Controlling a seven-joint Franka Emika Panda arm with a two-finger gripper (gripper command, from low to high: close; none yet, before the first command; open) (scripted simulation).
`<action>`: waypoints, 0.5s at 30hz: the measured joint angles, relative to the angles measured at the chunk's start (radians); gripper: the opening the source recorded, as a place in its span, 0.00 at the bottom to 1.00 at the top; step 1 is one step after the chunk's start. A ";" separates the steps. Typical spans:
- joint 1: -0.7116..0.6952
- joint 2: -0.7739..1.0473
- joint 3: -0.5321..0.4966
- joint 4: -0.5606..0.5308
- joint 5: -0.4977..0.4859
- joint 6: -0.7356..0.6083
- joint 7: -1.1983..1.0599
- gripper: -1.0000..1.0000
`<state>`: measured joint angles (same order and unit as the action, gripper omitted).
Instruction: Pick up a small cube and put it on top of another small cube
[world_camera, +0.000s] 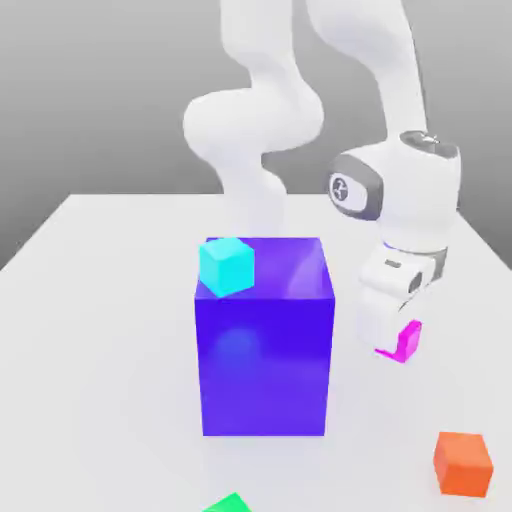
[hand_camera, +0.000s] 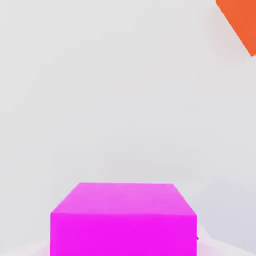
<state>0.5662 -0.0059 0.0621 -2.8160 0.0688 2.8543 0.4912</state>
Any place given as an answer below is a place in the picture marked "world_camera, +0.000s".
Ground small green cube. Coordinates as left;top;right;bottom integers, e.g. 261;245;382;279
200;491;254;512

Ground small magenta cube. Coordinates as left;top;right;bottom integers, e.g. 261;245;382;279
373;318;424;365

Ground small cyan cube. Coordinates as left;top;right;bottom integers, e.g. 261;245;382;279
198;236;256;300

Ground large blue box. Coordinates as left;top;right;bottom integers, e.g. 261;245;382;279
193;236;336;438

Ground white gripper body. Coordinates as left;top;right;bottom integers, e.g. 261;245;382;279
356;286;411;355

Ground small orange cube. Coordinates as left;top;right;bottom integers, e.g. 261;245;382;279
432;430;495;500

